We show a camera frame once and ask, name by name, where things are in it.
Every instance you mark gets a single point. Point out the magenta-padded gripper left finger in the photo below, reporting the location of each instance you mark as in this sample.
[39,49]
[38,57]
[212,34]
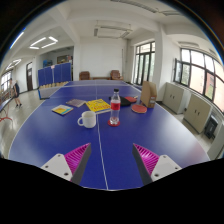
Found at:
[60,165]

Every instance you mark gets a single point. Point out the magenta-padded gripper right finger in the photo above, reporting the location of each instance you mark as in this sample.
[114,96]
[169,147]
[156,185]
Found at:
[161,165]

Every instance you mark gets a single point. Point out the clear red-labelled drink bottle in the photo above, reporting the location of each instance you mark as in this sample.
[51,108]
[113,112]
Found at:
[115,108]

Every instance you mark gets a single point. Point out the white mug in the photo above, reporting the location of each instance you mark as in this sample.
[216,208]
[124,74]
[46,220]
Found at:
[88,119]

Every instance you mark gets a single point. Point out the blue and yellow book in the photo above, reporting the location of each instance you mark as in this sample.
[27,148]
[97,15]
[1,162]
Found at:
[62,110]

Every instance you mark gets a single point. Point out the red table tennis paddle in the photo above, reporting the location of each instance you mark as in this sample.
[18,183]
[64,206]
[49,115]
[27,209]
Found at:
[131,99]
[139,108]

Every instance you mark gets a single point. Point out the grey booklet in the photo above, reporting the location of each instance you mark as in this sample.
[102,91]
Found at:
[75,103]

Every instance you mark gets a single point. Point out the flat round red coaster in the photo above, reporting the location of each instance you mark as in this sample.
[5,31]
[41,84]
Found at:
[109,124]

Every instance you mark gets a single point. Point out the white cabinets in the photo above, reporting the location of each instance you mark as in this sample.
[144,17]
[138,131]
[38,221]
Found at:
[196,111]

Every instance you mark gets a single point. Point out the brown cardboard box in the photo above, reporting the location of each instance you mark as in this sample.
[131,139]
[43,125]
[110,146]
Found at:
[148,94]

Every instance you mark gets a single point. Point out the black paddle case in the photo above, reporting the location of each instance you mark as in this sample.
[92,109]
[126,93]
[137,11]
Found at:
[125,102]

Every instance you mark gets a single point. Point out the red-legged table tennis table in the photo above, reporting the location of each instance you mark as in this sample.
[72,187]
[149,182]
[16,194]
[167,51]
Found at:
[4,105]

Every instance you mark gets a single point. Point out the person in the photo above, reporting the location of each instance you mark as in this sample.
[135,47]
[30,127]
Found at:
[15,91]

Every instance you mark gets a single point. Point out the blue partition screens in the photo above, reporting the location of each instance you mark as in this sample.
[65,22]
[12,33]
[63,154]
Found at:
[55,74]

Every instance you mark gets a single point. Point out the brown armchair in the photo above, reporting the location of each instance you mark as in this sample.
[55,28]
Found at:
[115,75]
[84,75]

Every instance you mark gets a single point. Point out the dark brown door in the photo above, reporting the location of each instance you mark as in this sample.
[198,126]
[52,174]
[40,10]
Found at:
[29,76]

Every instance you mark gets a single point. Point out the ceiling lights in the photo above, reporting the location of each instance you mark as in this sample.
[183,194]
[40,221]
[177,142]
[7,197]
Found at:
[43,42]

